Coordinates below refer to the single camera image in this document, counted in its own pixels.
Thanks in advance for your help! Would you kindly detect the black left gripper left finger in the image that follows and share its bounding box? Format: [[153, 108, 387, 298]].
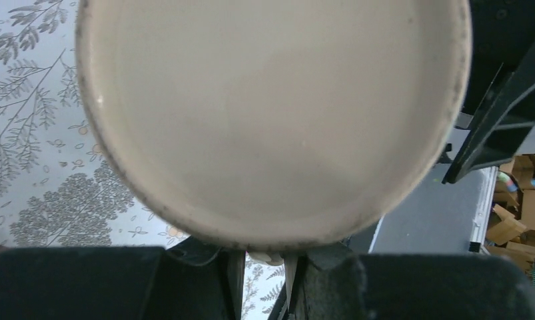
[[0, 237, 245, 319]]

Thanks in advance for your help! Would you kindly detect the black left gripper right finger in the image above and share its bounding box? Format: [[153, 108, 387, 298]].
[[270, 243, 535, 319]]

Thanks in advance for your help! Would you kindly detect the beige upside-down mug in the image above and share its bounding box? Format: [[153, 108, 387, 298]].
[[75, 1, 472, 252]]

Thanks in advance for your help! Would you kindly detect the cardboard boxes pile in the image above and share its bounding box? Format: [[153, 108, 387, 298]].
[[484, 154, 535, 273]]

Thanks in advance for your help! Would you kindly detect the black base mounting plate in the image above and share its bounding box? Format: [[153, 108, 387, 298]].
[[443, 1, 535, 183]]

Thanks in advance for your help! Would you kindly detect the aluminium frame rail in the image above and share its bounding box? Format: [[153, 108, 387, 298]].
[[468, 167, 498, 255]]

